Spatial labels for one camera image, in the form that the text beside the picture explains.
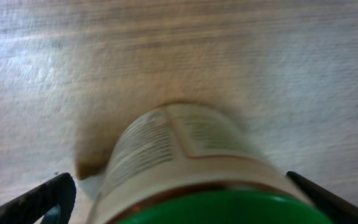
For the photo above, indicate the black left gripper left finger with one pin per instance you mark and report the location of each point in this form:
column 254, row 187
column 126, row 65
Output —
column 50, row 202

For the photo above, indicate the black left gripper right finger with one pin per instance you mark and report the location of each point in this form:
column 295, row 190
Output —
column 336, row 208

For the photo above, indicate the green lid jar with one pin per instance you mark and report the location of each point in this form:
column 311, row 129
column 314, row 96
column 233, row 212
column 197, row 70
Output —
column 186, row 163

